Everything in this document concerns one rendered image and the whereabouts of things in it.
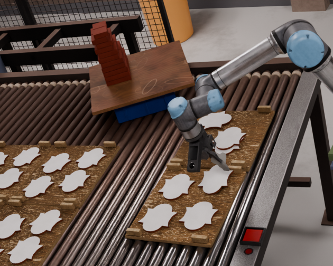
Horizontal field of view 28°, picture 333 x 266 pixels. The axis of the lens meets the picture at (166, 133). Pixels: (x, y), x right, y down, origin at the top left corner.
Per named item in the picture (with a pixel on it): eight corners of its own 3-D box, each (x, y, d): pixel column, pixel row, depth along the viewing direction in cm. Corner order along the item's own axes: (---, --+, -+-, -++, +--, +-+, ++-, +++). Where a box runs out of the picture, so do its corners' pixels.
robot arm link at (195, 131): (193, 131, 238) (174, 132, 242) (198, 140, 241) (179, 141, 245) (200, 116, 243) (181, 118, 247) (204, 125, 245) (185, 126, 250)
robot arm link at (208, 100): (215, 79, 241) (188, 91, 243) (218, 93, 231) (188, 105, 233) (224, 97, 244) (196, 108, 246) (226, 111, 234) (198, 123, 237)
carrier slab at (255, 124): (275, 113, 291) (274, 110, 290) (249, 171, 261) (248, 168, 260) (202, 113, 307) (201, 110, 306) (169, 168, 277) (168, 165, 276)
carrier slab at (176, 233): (247, 174, 260) (246, 171, 259) (211, 248, 231) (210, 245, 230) (167, 170, 277) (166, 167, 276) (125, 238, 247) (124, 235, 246)
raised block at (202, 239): (209, 240, 232) (207, 235, 231) (207, 244, 231) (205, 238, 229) (194, 239, 235) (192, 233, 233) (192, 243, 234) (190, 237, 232)
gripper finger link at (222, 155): (236, 158, 252) (216, 145, 250) (232, 169, 248) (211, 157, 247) (232, 161, 254) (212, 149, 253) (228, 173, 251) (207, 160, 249)
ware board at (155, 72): (179, 43, 351) (179, 39, 350) (195, 85, 309) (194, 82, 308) (90, 69, 353) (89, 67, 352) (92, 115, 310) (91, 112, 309)
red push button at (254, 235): (264, 232, 232) (262, 229, 231) (259, 244, 227) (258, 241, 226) (247, 231, 234) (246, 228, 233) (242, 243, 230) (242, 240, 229)
